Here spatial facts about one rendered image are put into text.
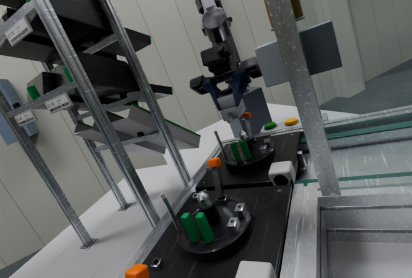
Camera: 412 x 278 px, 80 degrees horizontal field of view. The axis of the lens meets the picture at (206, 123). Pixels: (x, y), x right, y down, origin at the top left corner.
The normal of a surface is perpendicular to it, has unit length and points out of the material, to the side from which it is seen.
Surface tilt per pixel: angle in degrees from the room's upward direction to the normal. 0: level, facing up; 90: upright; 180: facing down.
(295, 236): 0
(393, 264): 0
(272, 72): 90
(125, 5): 90
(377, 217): 90
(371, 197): 90
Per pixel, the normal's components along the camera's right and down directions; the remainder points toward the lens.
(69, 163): 0.30, 0.14
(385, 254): -0.36, -0.90
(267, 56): -0.39, 0.39
